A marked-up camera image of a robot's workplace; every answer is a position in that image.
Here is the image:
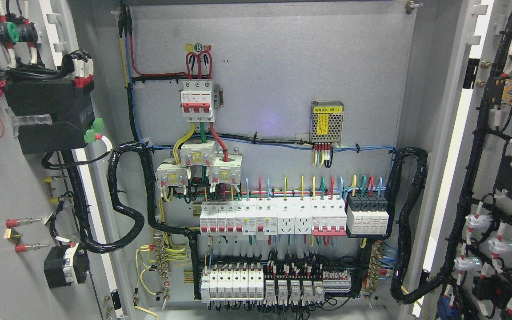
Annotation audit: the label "red white main breaker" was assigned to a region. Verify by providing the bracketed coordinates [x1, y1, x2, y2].
[180, 79, 223, 122]

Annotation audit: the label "relay terminal row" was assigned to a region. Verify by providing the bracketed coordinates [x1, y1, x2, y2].
[198, 252, 352, 313]

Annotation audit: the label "black cable loom left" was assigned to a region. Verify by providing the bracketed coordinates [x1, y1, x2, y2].
[108, 141, 200, 254]

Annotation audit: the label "black cable loom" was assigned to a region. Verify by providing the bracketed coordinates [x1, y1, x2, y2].
[108, 141, 200, 254]
[385, 148, 430, 304]

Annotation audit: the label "black surge protector block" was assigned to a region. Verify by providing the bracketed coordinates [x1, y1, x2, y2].
[346, 195, 389, 239]

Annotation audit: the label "metal mesh power supply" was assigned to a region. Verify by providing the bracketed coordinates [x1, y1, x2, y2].
[309, 100, 344, 144]

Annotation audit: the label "white socket breaker row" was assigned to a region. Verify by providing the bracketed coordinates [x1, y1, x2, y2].
[200, 198, 347, 239]

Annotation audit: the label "grey cabinet door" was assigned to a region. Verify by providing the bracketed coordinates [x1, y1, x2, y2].
[401, 0, 512, 320]
[0, 0, 131, 320]

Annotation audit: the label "white current transformers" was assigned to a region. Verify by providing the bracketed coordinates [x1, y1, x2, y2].
[155, 140, 242, 188]

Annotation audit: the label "white rotary selector switch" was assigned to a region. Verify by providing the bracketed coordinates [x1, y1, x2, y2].
[44, 243, 89, 289]

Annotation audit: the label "black digital power meter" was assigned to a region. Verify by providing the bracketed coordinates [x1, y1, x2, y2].
[5, 77, 94, 155]

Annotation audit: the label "black cable loom right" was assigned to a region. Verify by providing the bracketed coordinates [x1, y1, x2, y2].
[385, 148, 430, 304]

